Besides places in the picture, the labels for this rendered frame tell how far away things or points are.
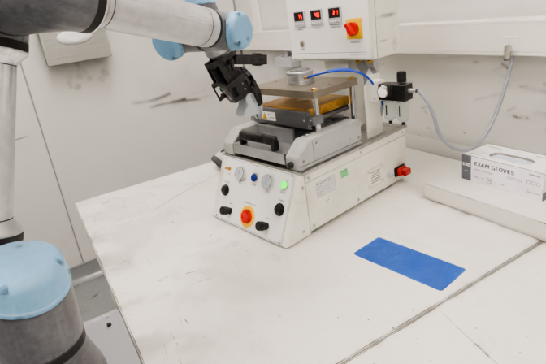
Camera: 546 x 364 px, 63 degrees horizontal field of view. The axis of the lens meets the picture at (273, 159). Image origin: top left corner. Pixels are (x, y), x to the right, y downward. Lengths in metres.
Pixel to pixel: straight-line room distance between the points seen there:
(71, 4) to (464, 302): 0.83
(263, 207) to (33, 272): 0.68
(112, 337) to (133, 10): 0.55
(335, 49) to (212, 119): 1.54
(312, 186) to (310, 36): 0.51
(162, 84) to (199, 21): 1.83
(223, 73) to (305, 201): 0.38
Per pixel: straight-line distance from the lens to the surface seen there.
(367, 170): 1.31
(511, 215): 1.20
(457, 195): 1.28
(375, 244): 1.13
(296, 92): 1.19
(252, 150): 1.23
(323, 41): 1.39
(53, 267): 0.67
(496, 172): 1.30
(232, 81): 1.11
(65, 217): 2.71
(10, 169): 0.78
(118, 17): 0.73
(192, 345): 0.92
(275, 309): 0.95
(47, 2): 0.68
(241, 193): 1.27
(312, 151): 1.13
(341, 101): 1.29
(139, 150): 2.67
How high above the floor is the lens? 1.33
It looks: 19 degrees down
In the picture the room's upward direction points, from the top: 8 degrees counter-clockwise
